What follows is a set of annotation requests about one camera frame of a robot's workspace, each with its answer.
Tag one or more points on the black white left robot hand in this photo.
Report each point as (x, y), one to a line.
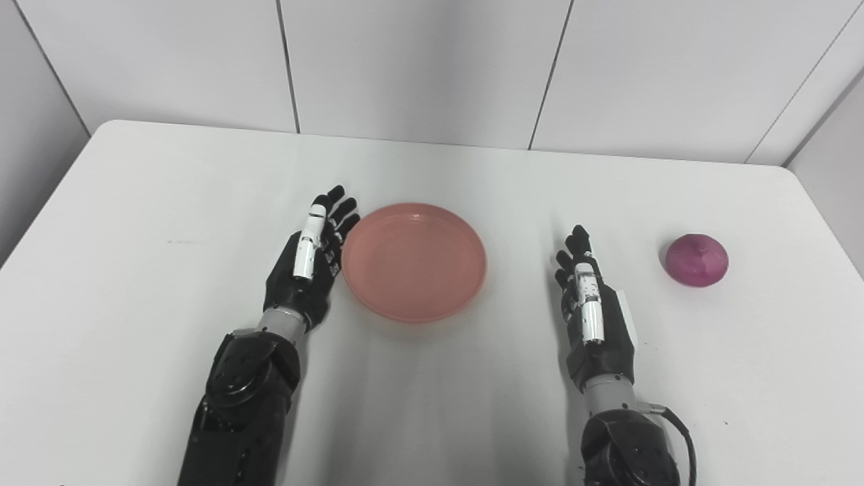
(297, 290)

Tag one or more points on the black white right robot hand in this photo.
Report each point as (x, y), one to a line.
(607, 337)

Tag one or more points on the purple red onion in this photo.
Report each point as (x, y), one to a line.
(696, 260)

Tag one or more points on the pink round plate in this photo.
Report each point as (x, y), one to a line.
(413, 262)

